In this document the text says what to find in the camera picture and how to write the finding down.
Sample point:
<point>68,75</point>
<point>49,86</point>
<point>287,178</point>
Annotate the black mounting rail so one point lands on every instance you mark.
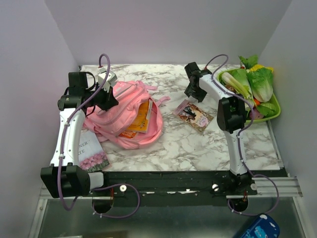
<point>191,188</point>

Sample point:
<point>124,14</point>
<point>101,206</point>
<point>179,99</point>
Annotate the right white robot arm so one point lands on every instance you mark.
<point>231,115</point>

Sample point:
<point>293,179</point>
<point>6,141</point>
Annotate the green vegetable tray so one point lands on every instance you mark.
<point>270,109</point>

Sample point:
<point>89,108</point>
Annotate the orange Treehouse book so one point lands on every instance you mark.
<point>128,134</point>

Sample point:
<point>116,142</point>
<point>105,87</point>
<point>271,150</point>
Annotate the Designer Fate flower book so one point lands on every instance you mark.
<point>92,157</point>

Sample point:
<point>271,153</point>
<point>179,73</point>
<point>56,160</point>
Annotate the brown illustrated notebook packet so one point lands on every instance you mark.
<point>193,115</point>

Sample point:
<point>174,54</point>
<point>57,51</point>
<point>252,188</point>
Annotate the blue dinosaur pencil case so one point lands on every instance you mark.
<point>264,226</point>

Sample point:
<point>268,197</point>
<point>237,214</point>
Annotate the green lettuce head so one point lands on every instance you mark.
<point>261,82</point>

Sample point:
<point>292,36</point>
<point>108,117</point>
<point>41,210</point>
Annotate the orange card packet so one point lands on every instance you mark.
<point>141,122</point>

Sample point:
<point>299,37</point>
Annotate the pink student backpack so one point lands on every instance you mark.
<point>108,125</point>

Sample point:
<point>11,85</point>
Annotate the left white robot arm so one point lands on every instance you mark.
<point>64,177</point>

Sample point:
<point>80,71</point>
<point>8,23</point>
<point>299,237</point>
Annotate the purple pink radish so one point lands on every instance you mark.
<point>255,114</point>

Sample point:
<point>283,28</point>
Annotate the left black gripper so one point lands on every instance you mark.
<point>109,99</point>

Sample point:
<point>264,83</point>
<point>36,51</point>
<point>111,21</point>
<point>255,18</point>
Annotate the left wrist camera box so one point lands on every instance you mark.
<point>110,79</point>

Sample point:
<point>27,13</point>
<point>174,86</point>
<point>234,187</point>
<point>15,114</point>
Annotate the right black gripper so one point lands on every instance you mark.
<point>199,96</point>

